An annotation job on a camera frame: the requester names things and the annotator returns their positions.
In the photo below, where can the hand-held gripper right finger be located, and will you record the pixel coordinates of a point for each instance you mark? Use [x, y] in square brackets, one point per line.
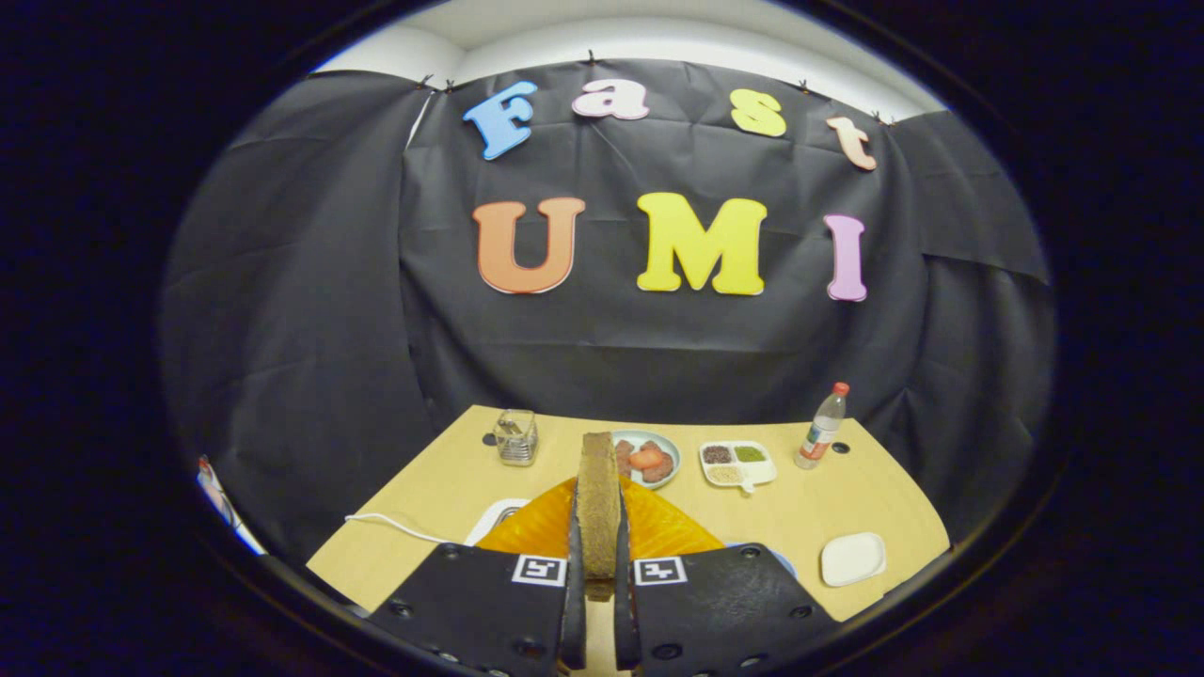
[627, 621]

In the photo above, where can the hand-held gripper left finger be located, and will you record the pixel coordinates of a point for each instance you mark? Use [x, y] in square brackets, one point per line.
[574, 611]

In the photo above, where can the brown toasted bread slice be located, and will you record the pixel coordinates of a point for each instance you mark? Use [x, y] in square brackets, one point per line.
[598, 508]

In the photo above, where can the white toaster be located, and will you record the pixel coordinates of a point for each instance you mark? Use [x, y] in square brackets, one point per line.
[489, 527]

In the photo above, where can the brown meat slice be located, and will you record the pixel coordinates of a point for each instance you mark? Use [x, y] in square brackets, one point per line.
[661, 470]
[625, 456]

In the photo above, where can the red tomato slice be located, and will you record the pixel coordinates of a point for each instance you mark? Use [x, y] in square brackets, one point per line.
[646, 459]

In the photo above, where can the blue round plate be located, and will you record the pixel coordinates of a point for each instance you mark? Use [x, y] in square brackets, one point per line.
[785, 561]

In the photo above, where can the pale round plate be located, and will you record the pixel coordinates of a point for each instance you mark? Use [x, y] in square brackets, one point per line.
[670, 447]

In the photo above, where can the white divided condiment dish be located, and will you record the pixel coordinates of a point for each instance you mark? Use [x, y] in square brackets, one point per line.
[760, 472]

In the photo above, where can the white square plate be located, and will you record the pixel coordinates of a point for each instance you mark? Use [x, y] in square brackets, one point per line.
[853, 559]

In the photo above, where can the black backdrop cloth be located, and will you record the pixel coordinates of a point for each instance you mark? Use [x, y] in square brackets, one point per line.
[658, 357]

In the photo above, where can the plastic bottle red cap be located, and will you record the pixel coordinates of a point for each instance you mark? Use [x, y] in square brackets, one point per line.
[821, 432]

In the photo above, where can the red blue white object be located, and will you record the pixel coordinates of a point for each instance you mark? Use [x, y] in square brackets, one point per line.
[216, 494]

